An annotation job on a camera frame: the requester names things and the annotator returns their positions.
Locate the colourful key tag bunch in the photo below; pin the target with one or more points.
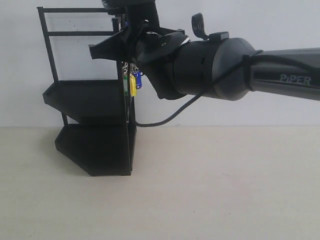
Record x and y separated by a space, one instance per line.
132 78

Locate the black metal shelf rack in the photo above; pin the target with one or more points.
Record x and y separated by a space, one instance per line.
97 134

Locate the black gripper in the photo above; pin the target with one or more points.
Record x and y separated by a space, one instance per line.
142 41

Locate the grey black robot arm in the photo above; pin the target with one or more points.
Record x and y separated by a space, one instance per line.
214 66

